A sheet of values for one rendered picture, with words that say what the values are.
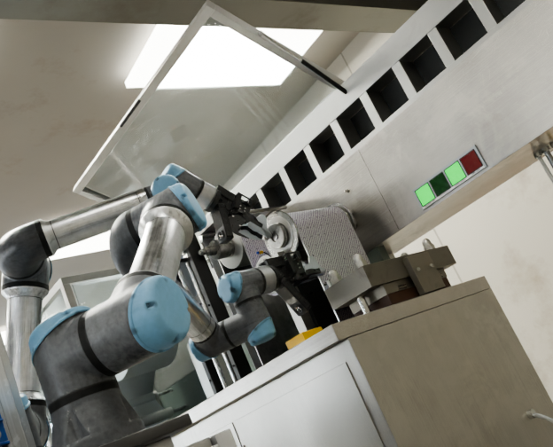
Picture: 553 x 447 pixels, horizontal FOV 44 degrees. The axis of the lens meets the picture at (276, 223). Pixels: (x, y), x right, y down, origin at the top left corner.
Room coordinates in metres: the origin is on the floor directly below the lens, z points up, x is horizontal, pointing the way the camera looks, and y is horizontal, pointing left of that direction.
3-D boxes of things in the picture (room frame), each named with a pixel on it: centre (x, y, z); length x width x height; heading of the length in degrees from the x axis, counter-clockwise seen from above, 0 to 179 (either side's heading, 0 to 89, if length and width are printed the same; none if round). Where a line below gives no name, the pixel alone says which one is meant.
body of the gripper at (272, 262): (1.83, 0.04, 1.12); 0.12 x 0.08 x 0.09; 135
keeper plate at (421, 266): (1.89, -0.32, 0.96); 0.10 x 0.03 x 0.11; 135
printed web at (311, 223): (2.13, 0.01, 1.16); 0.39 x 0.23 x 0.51; 45
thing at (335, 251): (2.00, -0.13, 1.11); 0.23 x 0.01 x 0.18; 135
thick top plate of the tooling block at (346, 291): (1.94, -0.24, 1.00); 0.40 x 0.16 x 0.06; 135
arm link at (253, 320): (1.72, 0.17, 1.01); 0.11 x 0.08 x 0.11; 78
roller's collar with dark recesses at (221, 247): (2.11, 0.20, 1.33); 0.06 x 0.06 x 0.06; 45
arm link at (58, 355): (1.11, 0.40, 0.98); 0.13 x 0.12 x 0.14; 78
